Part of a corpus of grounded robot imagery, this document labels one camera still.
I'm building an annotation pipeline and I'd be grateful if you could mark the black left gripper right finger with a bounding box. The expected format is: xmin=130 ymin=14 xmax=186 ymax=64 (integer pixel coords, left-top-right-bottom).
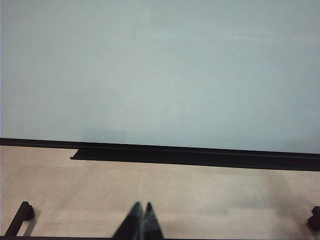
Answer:
xmin=143 ymin=201 xmax=166 ymax=240

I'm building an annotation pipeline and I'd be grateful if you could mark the large white whiteboard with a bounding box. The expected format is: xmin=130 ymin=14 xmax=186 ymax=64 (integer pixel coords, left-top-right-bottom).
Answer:
xmin=0 ymin=0 xmax=320 ymax=161

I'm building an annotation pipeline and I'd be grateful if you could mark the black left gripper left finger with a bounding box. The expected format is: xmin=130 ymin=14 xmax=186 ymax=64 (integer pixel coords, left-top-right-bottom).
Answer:
xmin=109 ymin=201 xmax=145 ymax=240

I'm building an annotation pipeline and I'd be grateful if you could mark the black whiteboard pen tray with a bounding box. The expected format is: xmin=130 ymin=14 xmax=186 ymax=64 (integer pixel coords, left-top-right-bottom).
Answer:
xmin=69 ymin=143 xmax=320 ymax=172

